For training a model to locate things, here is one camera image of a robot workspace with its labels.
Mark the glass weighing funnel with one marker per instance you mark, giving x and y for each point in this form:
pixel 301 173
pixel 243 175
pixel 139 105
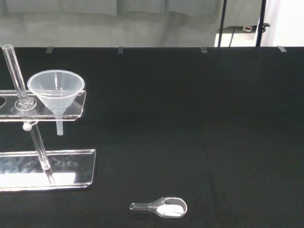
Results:
pixel 166 210

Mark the clear funnel stand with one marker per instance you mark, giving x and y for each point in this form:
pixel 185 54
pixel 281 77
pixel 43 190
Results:
pixel 71 171

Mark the black bench cloth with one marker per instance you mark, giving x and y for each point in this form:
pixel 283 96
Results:
pixel 190 118

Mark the clear cloth clip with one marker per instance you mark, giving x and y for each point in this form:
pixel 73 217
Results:
pixel 282 49
pixel 203 49
pixel 120 50
pixel 49 49

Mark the black tripod pole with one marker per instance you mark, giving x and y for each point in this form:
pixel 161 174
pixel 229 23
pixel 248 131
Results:
pixel 222 21
pixel 261 19

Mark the small red and white object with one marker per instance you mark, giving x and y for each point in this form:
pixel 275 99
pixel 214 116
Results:
pixel 247 28

